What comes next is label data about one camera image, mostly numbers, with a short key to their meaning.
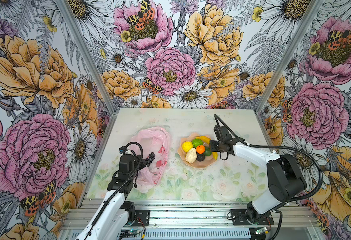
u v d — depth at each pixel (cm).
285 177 46
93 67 94
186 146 92
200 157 91
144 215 75
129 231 71
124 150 72
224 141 71
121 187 60
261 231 72
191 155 89
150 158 92
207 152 92
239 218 74
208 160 92
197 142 94
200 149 90
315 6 71
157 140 102
